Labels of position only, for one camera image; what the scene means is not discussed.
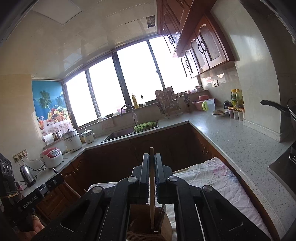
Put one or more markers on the wooden utensil holder box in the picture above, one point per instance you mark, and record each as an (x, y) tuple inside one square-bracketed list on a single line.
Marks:
[(146, 223)]

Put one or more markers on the gas stove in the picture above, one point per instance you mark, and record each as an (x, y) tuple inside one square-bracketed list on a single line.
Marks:
[(283, 169)]

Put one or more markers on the large white rice cooker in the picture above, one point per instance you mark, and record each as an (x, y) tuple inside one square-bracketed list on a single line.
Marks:
[(72, 140)]

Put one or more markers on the paper towel roll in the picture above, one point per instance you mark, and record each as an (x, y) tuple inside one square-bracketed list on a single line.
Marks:
[(48, 139)]

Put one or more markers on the wall power outlet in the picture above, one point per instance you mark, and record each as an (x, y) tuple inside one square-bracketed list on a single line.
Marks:
[(20, 155)]

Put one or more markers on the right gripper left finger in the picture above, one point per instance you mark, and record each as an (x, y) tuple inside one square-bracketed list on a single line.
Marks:
[(101, 213)]

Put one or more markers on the black wok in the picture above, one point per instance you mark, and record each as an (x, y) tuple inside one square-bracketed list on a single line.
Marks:
[(288, 110)]

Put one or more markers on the tropical fruit poster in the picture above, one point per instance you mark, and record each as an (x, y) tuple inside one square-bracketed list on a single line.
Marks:
[(50, 107)]

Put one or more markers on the yellow bottle on windowsill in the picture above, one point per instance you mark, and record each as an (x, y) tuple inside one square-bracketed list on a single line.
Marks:
[(135, 101)]

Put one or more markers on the green sink basket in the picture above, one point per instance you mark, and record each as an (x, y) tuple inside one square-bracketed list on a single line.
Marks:
[(145, 126)]

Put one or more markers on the upper wooden cabinets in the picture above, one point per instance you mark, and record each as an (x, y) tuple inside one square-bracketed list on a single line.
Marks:
[(192, 33)]

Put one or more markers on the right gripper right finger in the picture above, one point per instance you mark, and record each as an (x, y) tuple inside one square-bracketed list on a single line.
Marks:
[(202, 213)]

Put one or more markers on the red white rice cooker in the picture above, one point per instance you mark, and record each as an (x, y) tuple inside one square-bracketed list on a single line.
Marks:
[(51, 157)]

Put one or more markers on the white plate with food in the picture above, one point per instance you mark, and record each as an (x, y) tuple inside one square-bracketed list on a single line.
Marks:
[(220, 113)]

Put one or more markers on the yellow oil bottle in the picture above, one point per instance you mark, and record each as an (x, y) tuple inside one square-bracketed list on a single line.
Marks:
[(237, 98)]

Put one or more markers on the white jug green lid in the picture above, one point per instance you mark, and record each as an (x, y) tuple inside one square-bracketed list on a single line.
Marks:
[(209, 105)]

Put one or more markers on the person left hand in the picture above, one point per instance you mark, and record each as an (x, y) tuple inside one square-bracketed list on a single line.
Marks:
[(37, 226)]

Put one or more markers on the white floral tablecloth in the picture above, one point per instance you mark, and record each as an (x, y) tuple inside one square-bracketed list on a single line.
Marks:
[(214, 173)]

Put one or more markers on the wooden dish rack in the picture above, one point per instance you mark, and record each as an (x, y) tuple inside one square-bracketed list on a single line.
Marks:
[(167, 102)]

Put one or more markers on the pink plastic basin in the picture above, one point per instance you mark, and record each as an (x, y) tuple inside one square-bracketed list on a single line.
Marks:
[(199, 102)]

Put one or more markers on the steel electric kettle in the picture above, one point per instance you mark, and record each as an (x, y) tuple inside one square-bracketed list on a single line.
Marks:
[(28, 178)]

